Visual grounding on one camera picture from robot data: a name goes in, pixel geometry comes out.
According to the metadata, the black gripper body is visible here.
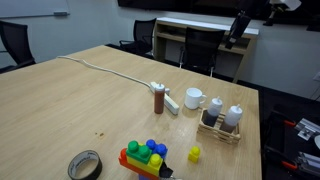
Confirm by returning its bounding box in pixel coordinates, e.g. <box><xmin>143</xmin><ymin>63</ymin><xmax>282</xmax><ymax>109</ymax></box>
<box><xmin>233</xmin><ymin>10</ymin><xmax>253</xmax><ymax>36</ymax></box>

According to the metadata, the green two-stud toy block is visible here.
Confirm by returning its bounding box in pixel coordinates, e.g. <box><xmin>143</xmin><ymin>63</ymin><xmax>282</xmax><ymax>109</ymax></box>
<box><xmin>125</xmin><ymin>139</ymin><xmax>154</xmax><ymax>165</ymax></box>

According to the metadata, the small yellow one-stud block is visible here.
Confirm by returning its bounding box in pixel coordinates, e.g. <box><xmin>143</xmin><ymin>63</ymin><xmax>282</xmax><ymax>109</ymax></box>
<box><xmin>187</xmin><ymin>145</ymin><xmax>202</xmax><ymax>164</ymax></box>

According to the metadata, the blue two-stud toy block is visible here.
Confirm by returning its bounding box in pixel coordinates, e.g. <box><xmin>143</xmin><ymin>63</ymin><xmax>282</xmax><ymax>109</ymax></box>
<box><xmin>145</xmin><ymin>138</ymin><xmax>169</xmax><ymax>160</ymax></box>

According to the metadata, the colourful block stack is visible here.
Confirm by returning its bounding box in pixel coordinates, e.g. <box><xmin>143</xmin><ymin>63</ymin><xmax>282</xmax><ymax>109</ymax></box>
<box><xmin>125</xmin><ymin>153</ymin><xmax>165</xmax><ymax>177</ymax></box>

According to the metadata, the orange toy block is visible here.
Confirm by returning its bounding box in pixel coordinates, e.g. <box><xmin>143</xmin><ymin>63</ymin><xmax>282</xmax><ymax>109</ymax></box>
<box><xmin>118</xmin><ymin>148</ymin><xmax>160</xmax><ymax>180</ymax></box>

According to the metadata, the light wooden console desk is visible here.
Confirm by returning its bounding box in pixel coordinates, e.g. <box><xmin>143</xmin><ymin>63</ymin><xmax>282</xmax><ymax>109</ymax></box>
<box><xmin>153</xmin><ymin>16</ymin><xmax>260</xmax><ymax>84</ymax></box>

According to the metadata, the black office chair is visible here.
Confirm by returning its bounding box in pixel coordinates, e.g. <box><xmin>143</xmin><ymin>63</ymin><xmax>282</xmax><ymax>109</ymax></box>
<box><xmin>119</xmin><ymin>18</ymin><xmax>158</xmax><ymax>59</ymax></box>
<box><xmin>179</xmin><ymin>26</ymin><xmax>227</xmax><ymax>78</ymax></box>
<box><xmin>0</xmin><ymin>20</ymin><xmax>37</xmax><ymax>74</ymax></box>

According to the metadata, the white ceramic mug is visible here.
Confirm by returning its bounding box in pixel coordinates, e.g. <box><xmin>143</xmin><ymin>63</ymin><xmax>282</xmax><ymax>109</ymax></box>
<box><xmin>184</xmin><ymin>87</ymin><xmax>208</xmax><ymax>111</ymax></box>

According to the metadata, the squeeze bottle with dark sauce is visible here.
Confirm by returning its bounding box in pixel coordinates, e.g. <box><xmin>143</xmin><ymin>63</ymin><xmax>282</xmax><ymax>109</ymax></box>
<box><xmin>203</xmin><ymin>96</ymin><xmax>224</xmax><ymax>128</ymax></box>

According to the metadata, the squeeze bottle with brown sauce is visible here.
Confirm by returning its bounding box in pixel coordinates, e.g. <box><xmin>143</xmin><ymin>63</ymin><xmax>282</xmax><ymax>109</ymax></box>
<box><xmin>219</xmin><ymin>103</ymin><xmax>244</xmax><ymax>134</ymax></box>

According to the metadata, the white power strip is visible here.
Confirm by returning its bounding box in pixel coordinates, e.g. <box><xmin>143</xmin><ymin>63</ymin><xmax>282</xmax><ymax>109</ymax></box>
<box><xmin>149</xmin><ymin>81</ymin><xmax>180</xmax><ymax>116</ymax></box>

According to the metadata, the small wooden crate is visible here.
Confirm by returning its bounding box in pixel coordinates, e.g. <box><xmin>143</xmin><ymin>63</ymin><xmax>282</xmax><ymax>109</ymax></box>
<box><xmin>196</xmin><ymin>107</ymin><xmax>242</xmax><ymax>145</ymax></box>

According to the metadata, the black equipment stand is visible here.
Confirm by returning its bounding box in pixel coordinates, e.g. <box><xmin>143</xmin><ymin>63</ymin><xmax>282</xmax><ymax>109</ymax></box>
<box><xmin>261</xmin><ymin>104</ymin><xmax>320</xmax><ymax>180</ymax></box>

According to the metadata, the black tape roll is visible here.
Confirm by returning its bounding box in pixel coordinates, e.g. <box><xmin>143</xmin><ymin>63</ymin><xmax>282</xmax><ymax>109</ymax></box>
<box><xmin>67</xmin><ymin>149</ymin><xmax>103</xmax><ymax>180</ymax></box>

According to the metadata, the white whiteboard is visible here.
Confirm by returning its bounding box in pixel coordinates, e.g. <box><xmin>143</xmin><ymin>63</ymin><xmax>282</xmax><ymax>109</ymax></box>
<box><xmin>0</xmin><ymin>0</ymin><xmax>71</xmax><ymax>19</ymax></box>

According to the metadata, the silver metal bracket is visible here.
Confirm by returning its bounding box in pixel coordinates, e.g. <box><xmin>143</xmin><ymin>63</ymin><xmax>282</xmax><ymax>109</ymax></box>
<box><xmin>294</xmin><ymin>117</ymin><xmax>320</xmax><ymax>141</ymax></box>
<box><xmin>296</xmin><ymin>151</ymin><xmax>320</xmax><ymax>174</ymax></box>

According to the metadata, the white power cable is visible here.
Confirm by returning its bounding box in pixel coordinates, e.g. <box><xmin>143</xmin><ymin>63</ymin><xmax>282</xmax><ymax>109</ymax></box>
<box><xmin>57</xmin><ymin>55</ymin><xmax>153</xmax><ymax>89</ymax></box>

